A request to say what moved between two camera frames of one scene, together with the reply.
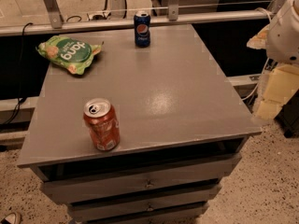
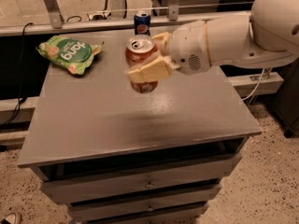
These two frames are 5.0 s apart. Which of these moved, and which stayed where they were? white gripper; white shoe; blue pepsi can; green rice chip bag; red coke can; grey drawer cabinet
Moved: red coke can; white gripper
Stayed: green rice chip bag; white shoe; blue pepsi can; grey drawer cabinet
